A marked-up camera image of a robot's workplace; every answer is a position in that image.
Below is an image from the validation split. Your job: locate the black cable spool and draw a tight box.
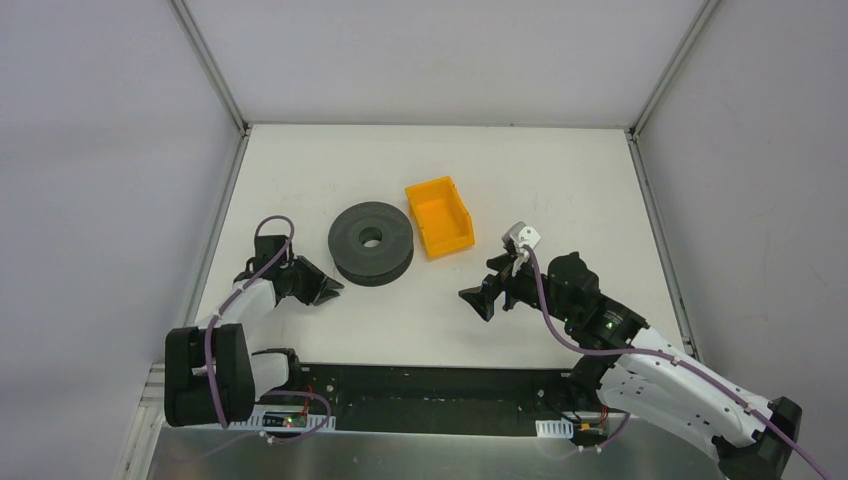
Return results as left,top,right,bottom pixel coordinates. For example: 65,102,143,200
328,201,414,287

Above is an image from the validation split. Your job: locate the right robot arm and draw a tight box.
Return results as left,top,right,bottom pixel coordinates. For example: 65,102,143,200
458,252,802,479

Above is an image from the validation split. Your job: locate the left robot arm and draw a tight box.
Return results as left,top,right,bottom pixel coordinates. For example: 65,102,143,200
164,235,343,427

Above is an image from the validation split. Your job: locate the yellow plastic bin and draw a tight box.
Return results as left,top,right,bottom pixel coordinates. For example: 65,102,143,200
405,176,476,259

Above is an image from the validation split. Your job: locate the left controller board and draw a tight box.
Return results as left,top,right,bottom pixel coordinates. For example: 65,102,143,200
262,411,308,431

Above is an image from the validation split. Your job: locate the controller board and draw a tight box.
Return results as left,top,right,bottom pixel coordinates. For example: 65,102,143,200
571,416,610,447
262,411,308,431

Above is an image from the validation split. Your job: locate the right controller board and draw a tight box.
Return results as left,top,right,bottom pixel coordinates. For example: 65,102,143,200
571,416,610,447

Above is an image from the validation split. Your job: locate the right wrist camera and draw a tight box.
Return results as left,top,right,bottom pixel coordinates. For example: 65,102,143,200
502,221,541,276

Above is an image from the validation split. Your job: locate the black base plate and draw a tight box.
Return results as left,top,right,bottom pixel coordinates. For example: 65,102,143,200
292,363,602,437

